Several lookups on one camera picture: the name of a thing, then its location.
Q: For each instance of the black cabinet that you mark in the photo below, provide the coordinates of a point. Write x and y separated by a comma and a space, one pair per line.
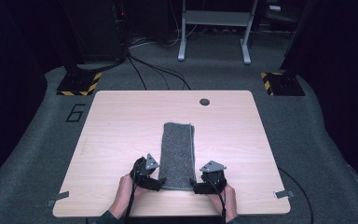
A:
98, 31

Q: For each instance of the grey towel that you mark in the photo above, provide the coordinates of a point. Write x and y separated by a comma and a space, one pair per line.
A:
176, 155

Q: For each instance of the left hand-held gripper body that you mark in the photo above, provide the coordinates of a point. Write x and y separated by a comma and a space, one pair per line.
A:
141, 171

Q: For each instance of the dark curtain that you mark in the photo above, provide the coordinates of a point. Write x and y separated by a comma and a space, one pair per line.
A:
6, 93
345, 93

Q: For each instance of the dark round table grommet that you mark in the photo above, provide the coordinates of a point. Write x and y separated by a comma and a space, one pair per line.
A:
204, 101

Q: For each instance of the black striped stand base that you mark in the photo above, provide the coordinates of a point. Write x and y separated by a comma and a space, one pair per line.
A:
284, 84
76, 84

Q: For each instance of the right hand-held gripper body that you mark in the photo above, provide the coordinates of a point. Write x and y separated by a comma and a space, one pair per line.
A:
213, 182

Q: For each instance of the white metal desk frame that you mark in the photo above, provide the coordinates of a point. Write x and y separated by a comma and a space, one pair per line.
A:
214, 18

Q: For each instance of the small white box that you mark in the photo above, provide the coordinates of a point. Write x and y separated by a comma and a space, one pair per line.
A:
274, 8

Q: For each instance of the grey tape strip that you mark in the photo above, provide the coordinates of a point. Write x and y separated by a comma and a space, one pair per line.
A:
284, 194
58, 198

